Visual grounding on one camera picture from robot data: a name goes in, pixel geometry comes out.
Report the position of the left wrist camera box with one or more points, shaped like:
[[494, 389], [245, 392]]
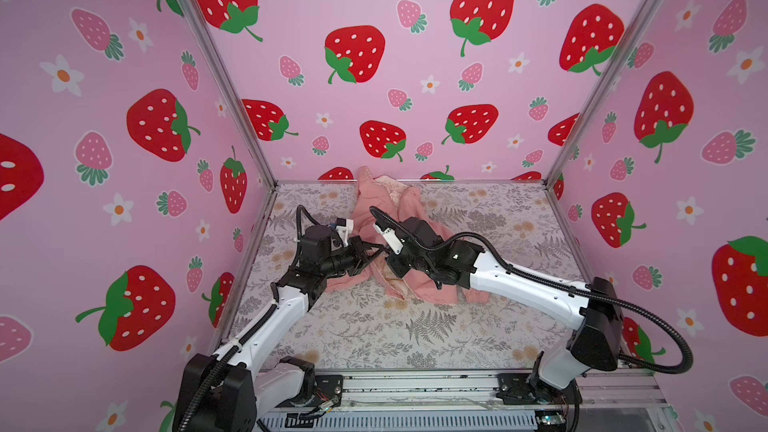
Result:
[[343, 229]]

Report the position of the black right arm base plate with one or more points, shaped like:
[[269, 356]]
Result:
[[519, 389]]

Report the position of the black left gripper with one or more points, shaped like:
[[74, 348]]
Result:
[[355, 249]]

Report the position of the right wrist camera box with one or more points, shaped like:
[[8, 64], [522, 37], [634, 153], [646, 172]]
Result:
[[389, 231]]

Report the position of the aluminium frame corner post left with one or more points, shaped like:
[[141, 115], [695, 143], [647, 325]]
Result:
[[233, 17]]

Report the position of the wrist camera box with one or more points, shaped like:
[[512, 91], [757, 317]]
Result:
[[389, 231], [343, 229]]

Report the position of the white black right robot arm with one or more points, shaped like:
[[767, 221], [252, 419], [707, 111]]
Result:
[[593, 340]]

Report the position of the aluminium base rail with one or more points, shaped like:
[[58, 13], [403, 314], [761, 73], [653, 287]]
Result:
[[464, 400]]

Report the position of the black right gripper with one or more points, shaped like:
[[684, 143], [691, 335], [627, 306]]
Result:
[[393, 264]]

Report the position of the pink Snoopy hooded jacket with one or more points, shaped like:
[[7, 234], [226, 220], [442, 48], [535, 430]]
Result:
[[401, 202]]

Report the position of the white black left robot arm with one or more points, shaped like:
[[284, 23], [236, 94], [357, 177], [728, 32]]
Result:
[[228, 390]]

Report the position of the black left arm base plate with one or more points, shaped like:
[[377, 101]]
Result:
[[321, 389]]

